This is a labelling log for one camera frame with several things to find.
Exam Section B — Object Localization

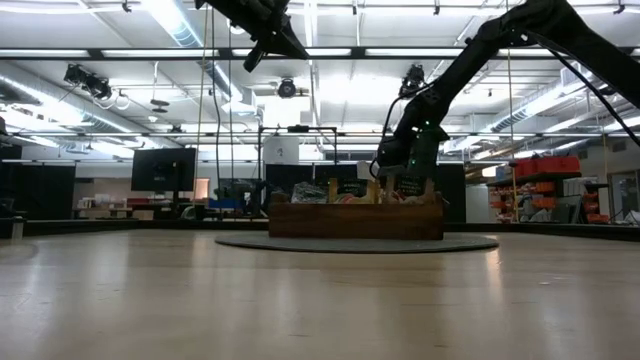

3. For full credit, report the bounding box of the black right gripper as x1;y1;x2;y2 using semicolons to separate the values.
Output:
373;123;451;178

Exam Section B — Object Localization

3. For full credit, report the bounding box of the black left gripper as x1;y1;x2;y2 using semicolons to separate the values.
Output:
194;0;310;74

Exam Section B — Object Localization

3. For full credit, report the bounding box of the wooden tea organizer box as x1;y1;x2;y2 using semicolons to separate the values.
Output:
267;192;445;241

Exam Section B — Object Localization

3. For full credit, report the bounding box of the black curtain panel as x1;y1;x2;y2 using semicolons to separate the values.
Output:
264;163;359;196
0;163;77;221
434;163;468;224

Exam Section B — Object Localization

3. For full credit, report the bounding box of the shelf with red bins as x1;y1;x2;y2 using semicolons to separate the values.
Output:
487;155;611;225

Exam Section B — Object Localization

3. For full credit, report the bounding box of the grey round mat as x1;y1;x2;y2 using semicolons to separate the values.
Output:
214;233;500;255

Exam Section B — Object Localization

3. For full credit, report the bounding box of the black television on stand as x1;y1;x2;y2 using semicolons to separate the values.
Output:
130;147;198;201

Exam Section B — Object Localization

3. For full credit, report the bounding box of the background workbench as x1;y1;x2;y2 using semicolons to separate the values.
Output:
74;192;219;222

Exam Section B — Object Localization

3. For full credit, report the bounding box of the black overhead frame bar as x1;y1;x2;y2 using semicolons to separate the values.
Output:
0;46;640;62

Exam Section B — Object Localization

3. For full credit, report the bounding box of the hanging black cable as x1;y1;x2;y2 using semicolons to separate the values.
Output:
227;19;235;181
209;17;224;189

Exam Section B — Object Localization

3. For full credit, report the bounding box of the hanging beige rope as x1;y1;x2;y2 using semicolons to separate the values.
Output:
192;17;209;194

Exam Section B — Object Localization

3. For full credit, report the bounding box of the silver ventilation duct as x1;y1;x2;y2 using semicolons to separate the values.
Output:
487;59;640;135
0;62;166;151

